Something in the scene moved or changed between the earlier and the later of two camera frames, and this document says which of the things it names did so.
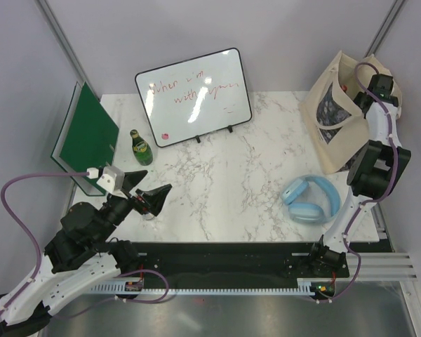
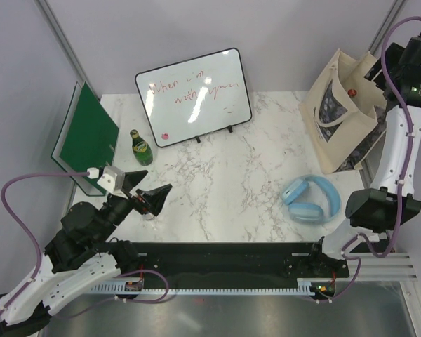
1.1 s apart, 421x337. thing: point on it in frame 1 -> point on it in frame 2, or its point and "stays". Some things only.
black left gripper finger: (155, 198) stays
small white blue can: (148, 216) stays
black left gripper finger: (132, 178) stays
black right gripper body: (358, 97) -> (393, 53)
